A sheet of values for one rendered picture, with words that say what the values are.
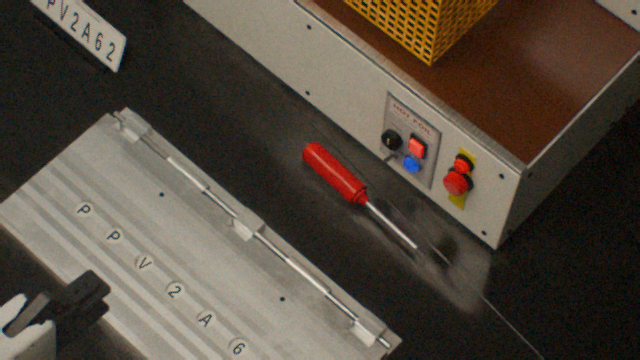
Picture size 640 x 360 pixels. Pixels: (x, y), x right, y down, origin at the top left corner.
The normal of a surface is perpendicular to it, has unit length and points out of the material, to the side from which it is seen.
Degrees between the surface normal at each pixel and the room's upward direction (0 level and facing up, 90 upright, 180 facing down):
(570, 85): 0
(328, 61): 90
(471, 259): 0
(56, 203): 0
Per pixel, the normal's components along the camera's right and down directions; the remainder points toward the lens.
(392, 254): 0.02, -0.46
